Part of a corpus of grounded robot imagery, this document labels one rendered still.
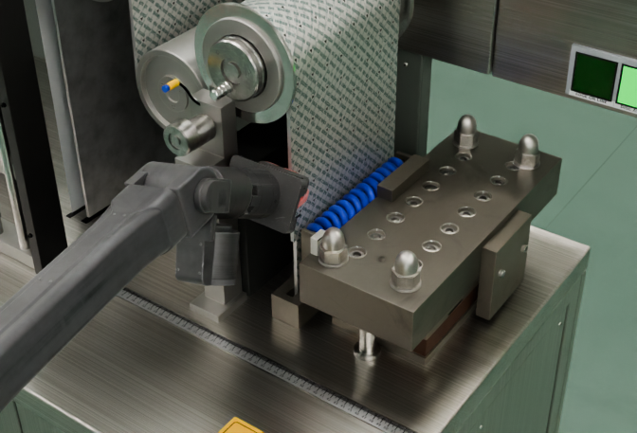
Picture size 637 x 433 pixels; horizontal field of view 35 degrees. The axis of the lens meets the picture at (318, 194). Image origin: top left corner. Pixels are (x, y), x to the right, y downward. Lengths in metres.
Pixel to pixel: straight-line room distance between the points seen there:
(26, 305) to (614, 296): 2.19
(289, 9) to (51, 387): 0.53
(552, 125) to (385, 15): 2.37
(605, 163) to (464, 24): 2.10
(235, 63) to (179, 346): 0.38
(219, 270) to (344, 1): 0.37
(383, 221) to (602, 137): 2.36
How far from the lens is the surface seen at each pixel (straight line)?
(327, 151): 1.27
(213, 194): 1.02
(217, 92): 1.16
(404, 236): 1.27
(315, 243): 1.22
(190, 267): 1.08
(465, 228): 1.29
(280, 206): 1.16
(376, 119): 1.35
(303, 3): 1.20
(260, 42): 1.14
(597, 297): 2.88
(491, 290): 1.31
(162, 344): 1.32
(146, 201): 0.99
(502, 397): 1.39
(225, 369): 1.28
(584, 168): 3.41
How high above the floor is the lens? 1.78
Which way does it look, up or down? 34 degrees down
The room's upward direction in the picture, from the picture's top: 1 degrees counter-clockwise
